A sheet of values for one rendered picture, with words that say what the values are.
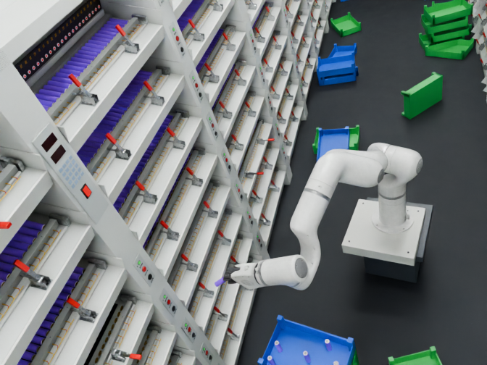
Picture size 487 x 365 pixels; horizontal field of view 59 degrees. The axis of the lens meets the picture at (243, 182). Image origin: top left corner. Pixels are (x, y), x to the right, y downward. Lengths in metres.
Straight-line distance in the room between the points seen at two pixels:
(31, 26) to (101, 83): 0.28
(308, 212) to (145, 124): 0.58
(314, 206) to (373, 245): 0.76
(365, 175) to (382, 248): 0.64
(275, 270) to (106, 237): 0.51
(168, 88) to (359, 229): 1.13
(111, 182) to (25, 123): 0.32
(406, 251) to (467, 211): 0.69
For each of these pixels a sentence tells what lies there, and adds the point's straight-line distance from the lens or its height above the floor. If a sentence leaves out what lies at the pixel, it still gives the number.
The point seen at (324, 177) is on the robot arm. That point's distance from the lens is 1.37.
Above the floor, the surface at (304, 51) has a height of 0.33.
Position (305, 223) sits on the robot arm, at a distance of 1.34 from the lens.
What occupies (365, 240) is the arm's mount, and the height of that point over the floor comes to 0.33.
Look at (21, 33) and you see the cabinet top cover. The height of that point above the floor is 1.74.
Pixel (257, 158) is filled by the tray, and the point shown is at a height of 0.52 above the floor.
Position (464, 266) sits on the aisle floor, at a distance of 2.42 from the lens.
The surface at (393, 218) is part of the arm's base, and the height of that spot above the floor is 0.39.
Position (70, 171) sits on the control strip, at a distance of 1.11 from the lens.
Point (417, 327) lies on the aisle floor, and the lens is 2.23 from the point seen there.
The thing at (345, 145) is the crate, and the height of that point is 0.07.
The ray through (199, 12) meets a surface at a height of 1.34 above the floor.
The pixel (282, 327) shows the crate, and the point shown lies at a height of 0.42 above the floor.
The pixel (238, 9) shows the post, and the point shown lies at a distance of 2.23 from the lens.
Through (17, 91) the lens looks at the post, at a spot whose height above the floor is 1.66.
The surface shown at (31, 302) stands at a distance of 1.09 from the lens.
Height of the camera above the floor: 1.99
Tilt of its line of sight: 41 degrees down
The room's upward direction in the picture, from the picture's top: 21 degrees counter-clockwise
